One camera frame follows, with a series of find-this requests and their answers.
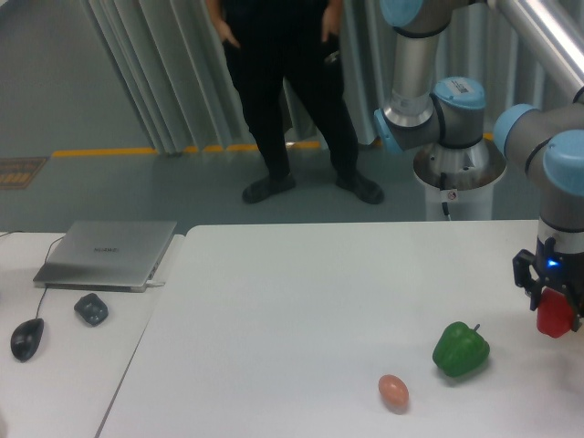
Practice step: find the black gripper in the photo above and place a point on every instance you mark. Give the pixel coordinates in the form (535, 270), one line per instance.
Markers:
(549, 267)

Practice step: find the red bell pepper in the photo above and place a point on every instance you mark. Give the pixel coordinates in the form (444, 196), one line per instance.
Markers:
(554, 314)

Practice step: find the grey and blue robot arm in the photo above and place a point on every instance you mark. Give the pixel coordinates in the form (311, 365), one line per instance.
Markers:
(527, 112)

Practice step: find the green bell pepper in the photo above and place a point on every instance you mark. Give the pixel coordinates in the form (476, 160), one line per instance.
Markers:
(460, 350)

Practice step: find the person's left hand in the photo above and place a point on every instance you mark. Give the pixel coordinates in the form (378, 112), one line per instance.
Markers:
(331, 20)

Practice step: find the person's right hand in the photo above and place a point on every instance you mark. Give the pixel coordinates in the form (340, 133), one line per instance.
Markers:
(223, 30)

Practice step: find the brown egg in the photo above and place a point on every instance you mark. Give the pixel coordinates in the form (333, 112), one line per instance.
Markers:
(393, 391)

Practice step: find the grey curtain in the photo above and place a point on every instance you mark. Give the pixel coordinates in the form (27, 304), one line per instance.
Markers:
(171, 62)

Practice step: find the silver laptop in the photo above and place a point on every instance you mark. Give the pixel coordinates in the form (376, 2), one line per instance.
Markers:
(120, 256)

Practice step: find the black power adapter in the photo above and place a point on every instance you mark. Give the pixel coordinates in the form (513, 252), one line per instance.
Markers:
(92, 309)

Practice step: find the black computer mouse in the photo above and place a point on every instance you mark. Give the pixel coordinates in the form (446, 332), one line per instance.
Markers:
(26, 339)

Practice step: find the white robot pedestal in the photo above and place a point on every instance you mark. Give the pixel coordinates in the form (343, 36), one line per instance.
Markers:
(459, 184)

